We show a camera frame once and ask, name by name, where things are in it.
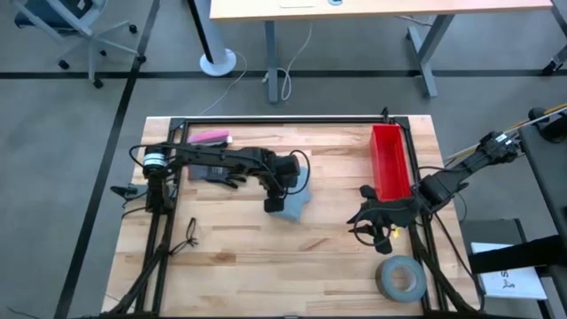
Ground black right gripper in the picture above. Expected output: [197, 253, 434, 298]
[346, 184, 422, 236]

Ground grey plastic tool case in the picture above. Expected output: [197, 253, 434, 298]
[268, 166, 314, 223]

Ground red plastic bin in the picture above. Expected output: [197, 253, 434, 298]
[369, 124, 414, 203]

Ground grey work glove black fingers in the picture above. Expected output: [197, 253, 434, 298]
[187, 164, 247, 191]

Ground pink flat box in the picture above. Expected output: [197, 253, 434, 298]
[186, 128, 232, 145]

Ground grey pillar with round base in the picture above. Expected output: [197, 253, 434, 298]
[185, 0, 238, 78]

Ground white paper sheet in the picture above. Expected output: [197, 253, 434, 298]
[470, 241, 549, 301]

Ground white flat device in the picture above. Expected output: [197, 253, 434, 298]
[277, 0, 318, 9]

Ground wooden desk top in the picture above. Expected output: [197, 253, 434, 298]
[208, 0, 555, 23]

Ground black equipment cart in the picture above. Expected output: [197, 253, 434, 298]
[459, 123, 567, 319]

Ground yellow white pole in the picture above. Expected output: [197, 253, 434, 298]
[444, 102, 567, 163]

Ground black round knob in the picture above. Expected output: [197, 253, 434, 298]
[527, 105, 567, 144]

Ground grey office chair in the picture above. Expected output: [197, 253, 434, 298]
[12, 0, 148, 89]

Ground grey desk leg black foot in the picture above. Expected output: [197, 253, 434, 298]
[540, 0, 567, 77]

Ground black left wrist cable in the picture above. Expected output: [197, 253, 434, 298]
[283, 149, 312, 197]

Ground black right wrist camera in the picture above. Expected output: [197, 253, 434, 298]
[375, 236, 394, 256]

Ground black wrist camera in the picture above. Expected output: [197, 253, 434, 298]
[263, 197, 285, 214]
[375, 236, 394, 256]

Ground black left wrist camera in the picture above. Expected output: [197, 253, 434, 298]
[263, 197, 285, 214]

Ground grey duct tape roll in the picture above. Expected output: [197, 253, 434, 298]
[375, 254, 429, 304]

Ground black power cable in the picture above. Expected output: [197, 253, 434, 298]
[431, 207, 486, 311]

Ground thick white floor cable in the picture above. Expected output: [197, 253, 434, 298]
[260, 21, 315, 103]

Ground thin white floor cable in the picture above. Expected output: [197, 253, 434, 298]
[198, 51, 249, 116]

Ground black cable tie loop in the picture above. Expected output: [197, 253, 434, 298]
[167, 216, 199, 257]

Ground black cable clamp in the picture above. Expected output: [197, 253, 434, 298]
[109, 183, 150, 209]

